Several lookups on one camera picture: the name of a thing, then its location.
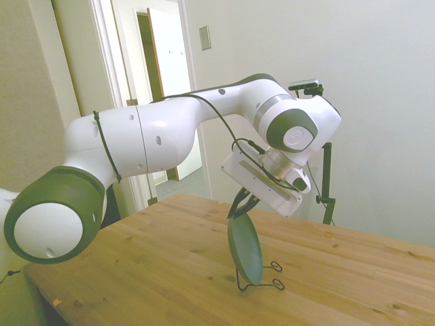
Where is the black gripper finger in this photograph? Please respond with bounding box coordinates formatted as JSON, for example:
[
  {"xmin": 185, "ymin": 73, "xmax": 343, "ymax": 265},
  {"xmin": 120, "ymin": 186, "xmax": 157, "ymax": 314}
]
[
  {"xmin": 226, "ymin": 188, "xmax": 248, "ymax": 219},
  {"xmin": 237, "ymin": 194, "xmax": 260, "ymax": 216}
]

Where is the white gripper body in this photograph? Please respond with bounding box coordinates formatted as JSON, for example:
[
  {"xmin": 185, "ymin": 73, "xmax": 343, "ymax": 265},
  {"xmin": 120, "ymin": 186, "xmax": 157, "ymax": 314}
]
[{"xmin": 220, "ymin": 149, "xmax": 303, "ymax": 219}]

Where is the teal round plate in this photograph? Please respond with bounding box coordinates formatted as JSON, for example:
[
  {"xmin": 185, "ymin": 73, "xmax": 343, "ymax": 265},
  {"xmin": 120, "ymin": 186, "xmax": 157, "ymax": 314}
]
[{"xmin": 226, "ymin": 213, "xmax": 264, "ymax": 285}]

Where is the white door with wood edge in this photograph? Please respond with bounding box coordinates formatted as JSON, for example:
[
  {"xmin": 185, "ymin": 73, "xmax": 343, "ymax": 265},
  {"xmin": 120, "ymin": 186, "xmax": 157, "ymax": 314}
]
[{"xmin": 146, "ymin": 7, "xmax": 202, "ymax": 181}]

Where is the beige partition panel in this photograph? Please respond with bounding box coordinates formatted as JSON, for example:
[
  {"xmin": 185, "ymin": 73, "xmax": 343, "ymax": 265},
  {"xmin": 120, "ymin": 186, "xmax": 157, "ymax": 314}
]
[{"xmin": 0, "ymin": 0, "xmax": 83, "ymax": 193}]

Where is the dark green camera stand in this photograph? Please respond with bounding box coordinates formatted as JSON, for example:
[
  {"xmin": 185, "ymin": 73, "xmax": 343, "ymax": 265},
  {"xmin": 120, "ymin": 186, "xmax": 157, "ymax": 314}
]
[{"xmin": 315, "ymin": 142, "xmax": 337, "ymax": 225}]

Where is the black wire plate stand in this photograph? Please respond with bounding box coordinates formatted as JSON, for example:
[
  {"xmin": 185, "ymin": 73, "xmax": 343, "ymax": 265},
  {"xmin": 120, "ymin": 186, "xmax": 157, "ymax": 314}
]
[{"xmin": 234, "ymin": 260, "xmax": 286, "ymax": 293}]

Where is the grey camera on stand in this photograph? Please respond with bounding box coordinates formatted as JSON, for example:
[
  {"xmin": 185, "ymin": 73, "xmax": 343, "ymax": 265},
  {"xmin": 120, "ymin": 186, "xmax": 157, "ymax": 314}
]
[{"xmin": 288, "ymin": 78, "xmax": 324, "ymax": 96}]

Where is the grey wall switch plate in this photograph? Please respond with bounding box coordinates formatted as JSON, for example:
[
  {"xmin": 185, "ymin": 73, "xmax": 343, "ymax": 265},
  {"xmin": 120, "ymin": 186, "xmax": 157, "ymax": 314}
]
[{"xmin": 198, "ymin": 25, "xmax": 213, "ymax": 52}]

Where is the white door frame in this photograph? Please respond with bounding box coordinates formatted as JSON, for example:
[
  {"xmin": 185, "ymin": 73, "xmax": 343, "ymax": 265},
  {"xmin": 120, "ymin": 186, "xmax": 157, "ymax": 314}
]
[{"xmin": 89, "ymin": 0, "xmax": 214, "ymax": 213}]

